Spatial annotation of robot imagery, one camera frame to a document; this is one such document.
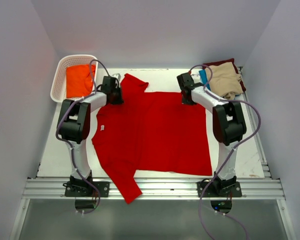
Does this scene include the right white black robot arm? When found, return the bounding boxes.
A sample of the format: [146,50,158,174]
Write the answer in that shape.
[176,72,247,198]

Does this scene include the blue folded t shirt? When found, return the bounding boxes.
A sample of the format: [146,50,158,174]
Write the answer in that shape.
[198,69,208,85]

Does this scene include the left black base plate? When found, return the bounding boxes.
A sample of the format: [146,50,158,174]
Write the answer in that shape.
[62,181,110,198]

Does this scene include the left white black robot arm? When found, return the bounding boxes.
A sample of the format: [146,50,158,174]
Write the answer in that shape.
[55,75,124,198]

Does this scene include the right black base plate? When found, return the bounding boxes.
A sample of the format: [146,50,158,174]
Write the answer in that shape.
[196,178,243,198]

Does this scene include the orange t shirt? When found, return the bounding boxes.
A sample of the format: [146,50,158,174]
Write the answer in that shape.
[66,64,94,99]

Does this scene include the white plastic basket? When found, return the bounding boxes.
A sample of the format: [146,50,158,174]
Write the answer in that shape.
[50,54,97,103]

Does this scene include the beige folded t shirt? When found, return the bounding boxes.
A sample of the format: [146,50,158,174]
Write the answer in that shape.
[208,62,243,100]

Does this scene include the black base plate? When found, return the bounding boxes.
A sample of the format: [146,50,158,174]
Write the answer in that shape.
[196,178,243,198]
[62,181,110,198]

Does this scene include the maroon folded t shirt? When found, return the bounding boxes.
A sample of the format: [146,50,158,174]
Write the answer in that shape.
[204,58,247,92]

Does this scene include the aluminium mounting rail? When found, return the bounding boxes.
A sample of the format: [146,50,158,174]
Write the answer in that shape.
[21,177,286,200]

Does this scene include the red t shirt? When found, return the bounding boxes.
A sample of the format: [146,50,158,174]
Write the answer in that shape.
[91,74,213,204]

